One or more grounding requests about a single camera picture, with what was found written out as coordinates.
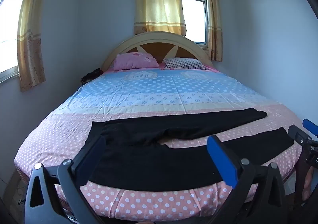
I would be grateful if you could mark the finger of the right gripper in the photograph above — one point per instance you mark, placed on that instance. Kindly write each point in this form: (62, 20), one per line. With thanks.
(310, 126)

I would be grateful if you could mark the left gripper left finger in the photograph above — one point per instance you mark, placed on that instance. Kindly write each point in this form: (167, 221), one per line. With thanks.
(42, 203)

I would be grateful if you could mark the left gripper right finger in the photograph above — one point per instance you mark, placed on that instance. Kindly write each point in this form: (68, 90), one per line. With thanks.
(257, 194)

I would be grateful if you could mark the black pants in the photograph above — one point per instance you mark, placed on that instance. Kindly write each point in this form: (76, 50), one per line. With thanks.
(137, 158)

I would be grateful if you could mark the person right hand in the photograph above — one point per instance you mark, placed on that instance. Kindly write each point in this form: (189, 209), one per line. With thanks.
(307, 184)

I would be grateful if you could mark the polka dot bed sheet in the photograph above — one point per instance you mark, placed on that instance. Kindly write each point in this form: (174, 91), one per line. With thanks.
(161, 92)

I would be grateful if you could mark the striped pillow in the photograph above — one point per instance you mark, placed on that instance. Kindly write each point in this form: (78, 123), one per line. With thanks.
(183, 63)

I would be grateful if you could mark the black item beside bed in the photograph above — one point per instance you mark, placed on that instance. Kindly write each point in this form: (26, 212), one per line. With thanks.
(91, 76)

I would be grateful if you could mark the yellow left window curtain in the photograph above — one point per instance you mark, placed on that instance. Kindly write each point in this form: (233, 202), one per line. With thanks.
(29, 46)

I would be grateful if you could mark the cream wooden headboard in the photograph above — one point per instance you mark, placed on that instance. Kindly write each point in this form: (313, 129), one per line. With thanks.
(161, 45)

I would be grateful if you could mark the yellow right curtain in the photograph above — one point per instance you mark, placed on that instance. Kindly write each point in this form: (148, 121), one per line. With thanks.
(214, 31)

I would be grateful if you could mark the pink pillow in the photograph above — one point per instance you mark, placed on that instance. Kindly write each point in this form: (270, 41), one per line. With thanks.
(134, 60)

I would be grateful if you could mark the back window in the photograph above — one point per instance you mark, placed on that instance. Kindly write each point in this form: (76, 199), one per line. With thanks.
(195, 16)

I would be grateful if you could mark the window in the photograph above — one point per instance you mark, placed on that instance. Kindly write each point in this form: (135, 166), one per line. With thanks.
(10, 10)
(195, 16)

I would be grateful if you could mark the yellow centre curtain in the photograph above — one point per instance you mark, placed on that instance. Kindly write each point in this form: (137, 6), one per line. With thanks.
(159, 15)

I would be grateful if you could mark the left side window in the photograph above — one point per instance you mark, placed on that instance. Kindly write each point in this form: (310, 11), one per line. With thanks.
(10, 10)

